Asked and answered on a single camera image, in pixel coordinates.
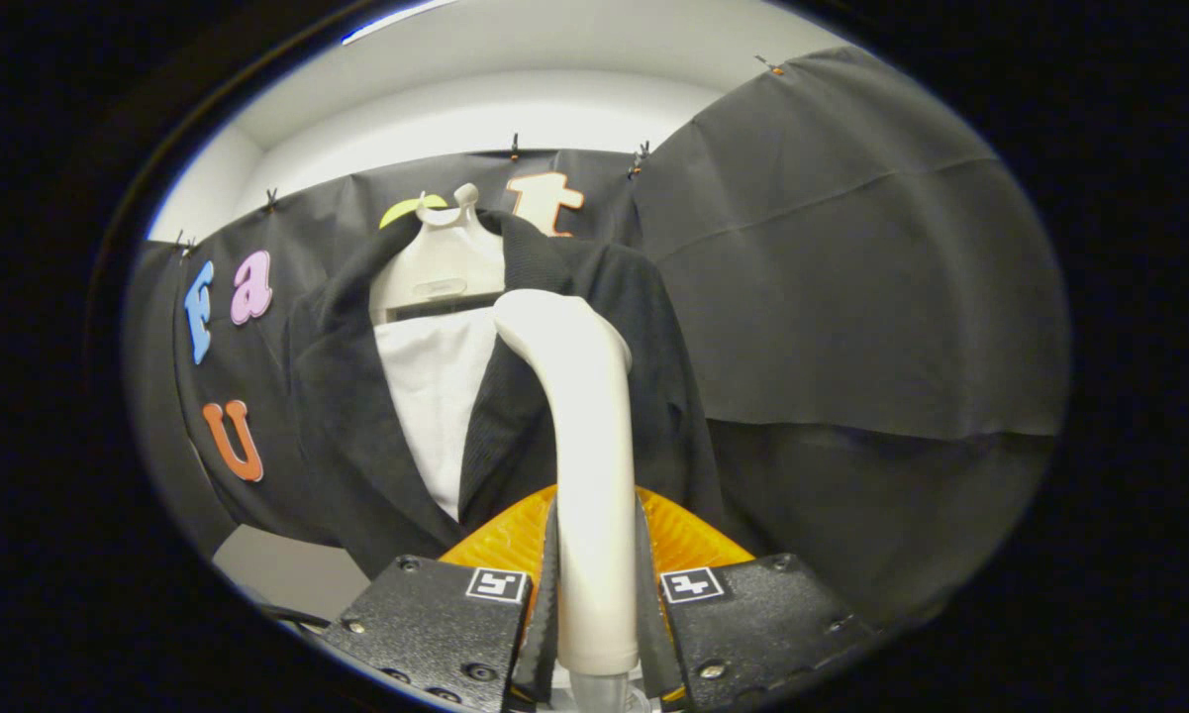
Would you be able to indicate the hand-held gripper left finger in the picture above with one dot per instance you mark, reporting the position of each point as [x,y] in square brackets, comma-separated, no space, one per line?
[544,614]

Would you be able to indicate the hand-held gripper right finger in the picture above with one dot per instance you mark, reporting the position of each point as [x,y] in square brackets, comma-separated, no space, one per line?
[648,614]

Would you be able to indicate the white garment steamer head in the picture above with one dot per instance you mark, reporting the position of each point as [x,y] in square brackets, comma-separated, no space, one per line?
[594,475]

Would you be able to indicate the black jacket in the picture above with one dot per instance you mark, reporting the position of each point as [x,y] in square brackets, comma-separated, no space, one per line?
[356,416]

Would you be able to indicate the white steamer hanger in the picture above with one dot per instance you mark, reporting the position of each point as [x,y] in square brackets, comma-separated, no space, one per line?
[441,267]

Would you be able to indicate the grey cabinet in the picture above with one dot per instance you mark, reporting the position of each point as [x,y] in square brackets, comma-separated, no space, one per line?
[287,574]

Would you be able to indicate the black backdrop cloth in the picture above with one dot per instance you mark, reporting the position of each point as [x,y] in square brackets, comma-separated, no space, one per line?
[851,248]

